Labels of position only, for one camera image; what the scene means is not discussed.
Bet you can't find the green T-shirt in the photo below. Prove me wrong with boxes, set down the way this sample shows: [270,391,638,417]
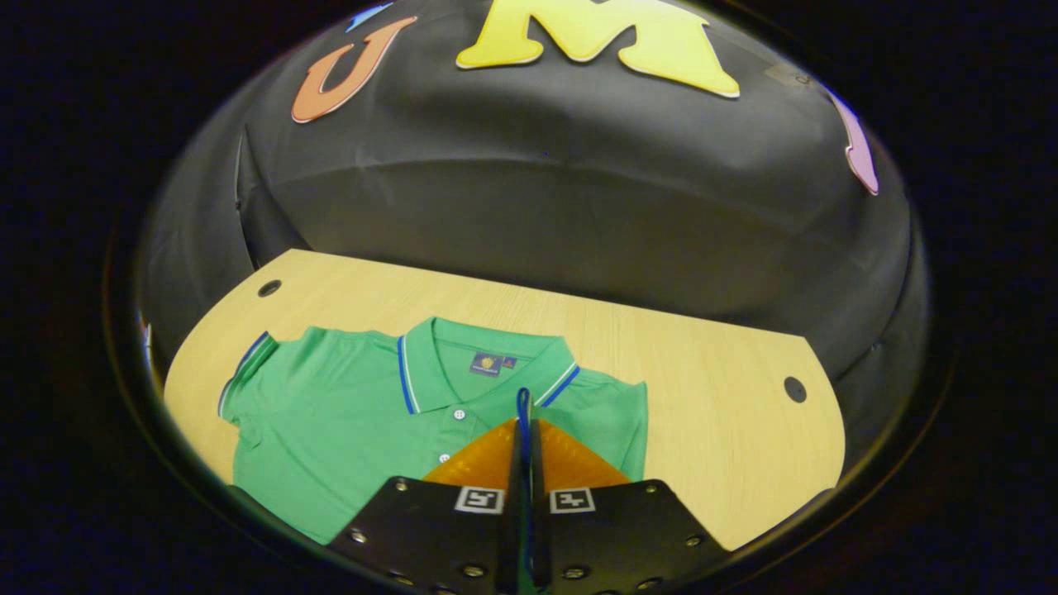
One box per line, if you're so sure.
[217,317,650,546]

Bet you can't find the black backdrop cloth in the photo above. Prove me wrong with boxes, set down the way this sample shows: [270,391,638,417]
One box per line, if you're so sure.
[136,0,931,451]

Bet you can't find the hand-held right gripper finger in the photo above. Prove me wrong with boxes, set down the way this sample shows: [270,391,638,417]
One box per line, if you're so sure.
[530,417,733,595]
[326,417,531,595]

